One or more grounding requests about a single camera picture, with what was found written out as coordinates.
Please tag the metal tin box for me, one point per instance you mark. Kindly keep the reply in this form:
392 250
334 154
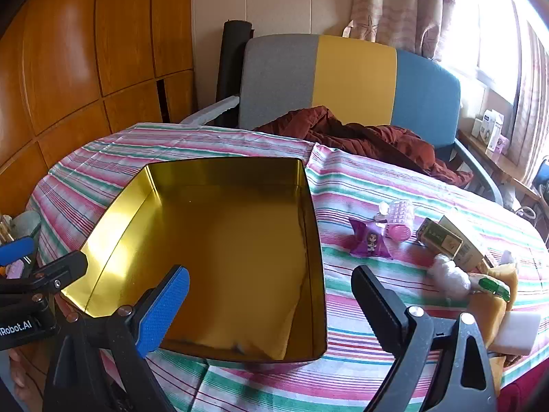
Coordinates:
240 244

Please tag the purple toy packet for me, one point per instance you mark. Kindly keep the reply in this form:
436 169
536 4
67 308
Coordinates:
371 240

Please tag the yellow sponge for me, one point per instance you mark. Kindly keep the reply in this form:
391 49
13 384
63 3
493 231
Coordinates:
489 319
504 277
496 373

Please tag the wooden wardrobe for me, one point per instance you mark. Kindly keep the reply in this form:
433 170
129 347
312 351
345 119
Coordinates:
64 51

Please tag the white sponge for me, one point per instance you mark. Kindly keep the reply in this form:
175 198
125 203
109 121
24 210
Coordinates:
517 332

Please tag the red cloth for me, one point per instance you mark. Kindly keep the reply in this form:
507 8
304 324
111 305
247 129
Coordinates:
521 397

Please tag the wooden desk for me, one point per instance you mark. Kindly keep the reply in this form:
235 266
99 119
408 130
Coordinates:
506 163

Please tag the beige cardboard box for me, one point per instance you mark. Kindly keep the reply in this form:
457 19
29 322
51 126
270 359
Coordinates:
472 240

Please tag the red-brown jacket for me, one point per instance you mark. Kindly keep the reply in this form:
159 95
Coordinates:
377 141

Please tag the window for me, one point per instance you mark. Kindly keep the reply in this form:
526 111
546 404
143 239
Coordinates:
484 17

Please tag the tall white box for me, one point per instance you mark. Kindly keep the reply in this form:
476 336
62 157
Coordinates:
494 131

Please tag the striped curtain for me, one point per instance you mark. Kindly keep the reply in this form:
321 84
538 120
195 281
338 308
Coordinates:
532 107

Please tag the pink sponge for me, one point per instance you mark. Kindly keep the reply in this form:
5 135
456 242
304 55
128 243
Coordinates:
17 270

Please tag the patterned curtain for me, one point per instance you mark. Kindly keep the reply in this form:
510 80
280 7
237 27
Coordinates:
399 4

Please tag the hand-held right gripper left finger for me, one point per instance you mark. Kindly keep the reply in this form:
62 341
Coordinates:
163 313

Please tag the pink box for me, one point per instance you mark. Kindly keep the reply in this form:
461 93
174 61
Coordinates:
502 145

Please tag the small white box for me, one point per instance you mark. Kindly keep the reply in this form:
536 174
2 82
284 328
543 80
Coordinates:
479 128

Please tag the striped tablecloth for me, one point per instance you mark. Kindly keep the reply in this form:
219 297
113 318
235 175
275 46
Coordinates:
364 189

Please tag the cracker packet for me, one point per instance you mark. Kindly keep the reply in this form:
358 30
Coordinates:
493 287

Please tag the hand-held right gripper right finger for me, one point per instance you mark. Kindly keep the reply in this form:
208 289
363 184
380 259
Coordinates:
381 304

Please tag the grey yellow blue chair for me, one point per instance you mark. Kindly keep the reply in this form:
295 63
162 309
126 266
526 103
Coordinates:
356 77

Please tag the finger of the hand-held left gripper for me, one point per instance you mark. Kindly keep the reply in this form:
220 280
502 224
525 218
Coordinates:
55 277
17 249

